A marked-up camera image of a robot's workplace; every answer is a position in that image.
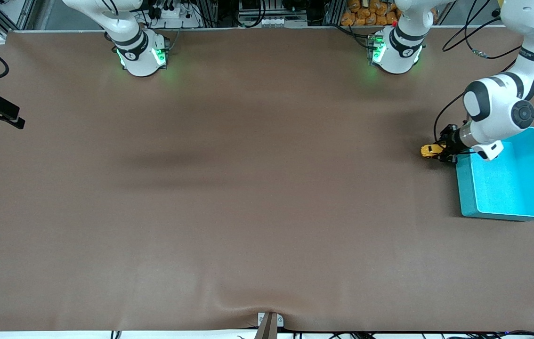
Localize brown table mat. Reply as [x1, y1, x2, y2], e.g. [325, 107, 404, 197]
[0, 26, 534, 333]

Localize white power strip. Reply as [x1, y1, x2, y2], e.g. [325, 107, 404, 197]
[152, 6, 202, 28]

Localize teal plastic storage bin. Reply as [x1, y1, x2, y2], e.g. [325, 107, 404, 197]
[455, 126, 534, 221]

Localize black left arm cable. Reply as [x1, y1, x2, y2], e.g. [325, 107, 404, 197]
[433, 0, 524, 144]

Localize pile of orange bags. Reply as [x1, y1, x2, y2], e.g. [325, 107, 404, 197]
[341, 0, 402, 26]

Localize white connector block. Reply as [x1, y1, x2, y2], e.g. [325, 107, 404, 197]
[239, 16, 307, 28]

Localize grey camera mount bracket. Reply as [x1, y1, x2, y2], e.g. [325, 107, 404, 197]
[254, 312, 284, 339]

